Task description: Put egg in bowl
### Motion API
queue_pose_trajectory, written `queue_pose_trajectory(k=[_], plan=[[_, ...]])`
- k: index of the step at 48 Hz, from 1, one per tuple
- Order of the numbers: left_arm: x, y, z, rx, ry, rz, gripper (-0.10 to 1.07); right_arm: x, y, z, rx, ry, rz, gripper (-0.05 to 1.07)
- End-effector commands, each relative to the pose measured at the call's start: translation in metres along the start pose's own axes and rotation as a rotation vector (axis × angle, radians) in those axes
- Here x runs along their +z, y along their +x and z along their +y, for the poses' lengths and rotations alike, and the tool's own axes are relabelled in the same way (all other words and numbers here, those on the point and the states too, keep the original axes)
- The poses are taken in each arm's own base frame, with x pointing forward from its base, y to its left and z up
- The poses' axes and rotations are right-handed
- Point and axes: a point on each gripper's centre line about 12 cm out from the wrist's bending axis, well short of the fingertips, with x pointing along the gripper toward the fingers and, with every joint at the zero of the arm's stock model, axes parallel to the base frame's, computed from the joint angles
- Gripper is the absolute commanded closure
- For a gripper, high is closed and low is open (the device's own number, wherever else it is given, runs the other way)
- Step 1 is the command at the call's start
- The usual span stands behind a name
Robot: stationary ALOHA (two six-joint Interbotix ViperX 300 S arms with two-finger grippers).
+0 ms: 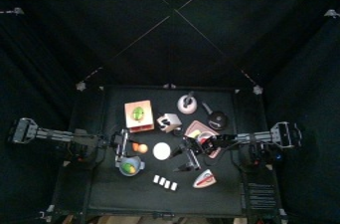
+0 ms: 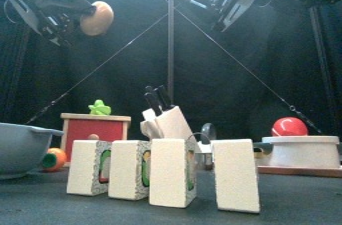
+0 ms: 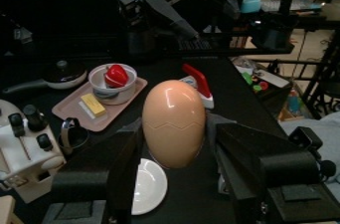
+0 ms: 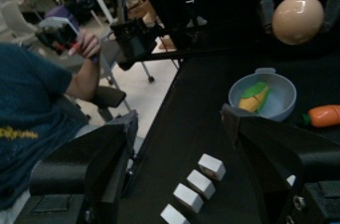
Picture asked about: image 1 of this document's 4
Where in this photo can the small white block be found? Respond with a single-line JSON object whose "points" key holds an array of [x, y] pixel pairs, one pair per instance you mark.
{"points": [[162, 181], [168, 184], [174, 186], [156, 178]]}

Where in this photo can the white round disc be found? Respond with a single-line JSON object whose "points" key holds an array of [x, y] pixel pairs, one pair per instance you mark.
{"points": [[162, 151]]}

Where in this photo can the wooden box with green oval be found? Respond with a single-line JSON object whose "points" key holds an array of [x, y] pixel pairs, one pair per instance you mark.
{"points": [[139, 115]]}

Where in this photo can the green yellow toy fruit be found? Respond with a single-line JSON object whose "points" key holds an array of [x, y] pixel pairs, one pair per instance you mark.
{"points": [[130, 168]]}

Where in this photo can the small orange toy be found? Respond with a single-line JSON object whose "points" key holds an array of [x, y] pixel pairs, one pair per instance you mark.
{"points": [[135, 147]]}

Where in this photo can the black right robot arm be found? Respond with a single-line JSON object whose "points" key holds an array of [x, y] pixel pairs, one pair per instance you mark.
{"points": [[262, 136]]}

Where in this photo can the pink triangular plate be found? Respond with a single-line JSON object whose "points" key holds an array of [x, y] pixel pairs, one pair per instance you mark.
{"points": [[198, 129]]}

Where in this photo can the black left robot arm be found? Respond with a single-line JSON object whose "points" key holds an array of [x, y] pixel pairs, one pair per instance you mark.
{"points": [[48, 134]]}

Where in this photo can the white cube with black marks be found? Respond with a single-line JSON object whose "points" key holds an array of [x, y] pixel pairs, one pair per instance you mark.
{"points": [[168, 122]]}

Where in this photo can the grey-blue bowl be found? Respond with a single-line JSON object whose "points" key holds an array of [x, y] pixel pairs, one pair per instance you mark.
{"points": [[132, 167]]}

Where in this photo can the small black frying pan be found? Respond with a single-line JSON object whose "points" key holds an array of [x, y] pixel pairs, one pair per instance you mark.
{"points": [[216, 120]]}

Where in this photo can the beige toy egg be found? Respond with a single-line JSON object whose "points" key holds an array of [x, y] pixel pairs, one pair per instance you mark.
{"points": [[143, 148]]}

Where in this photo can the dark pestle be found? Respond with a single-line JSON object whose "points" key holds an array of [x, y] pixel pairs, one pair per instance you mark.
{"points": [[190, 97]]}

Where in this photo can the grey metal frame bracket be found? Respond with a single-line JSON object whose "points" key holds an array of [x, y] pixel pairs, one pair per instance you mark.
{"points": [[331, 13], [16, 11], [170, 86], [80, 86], [258, 89]]}

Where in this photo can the white red wedge toy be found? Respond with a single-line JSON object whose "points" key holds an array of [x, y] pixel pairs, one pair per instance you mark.
{"points": [[204, 179]]}

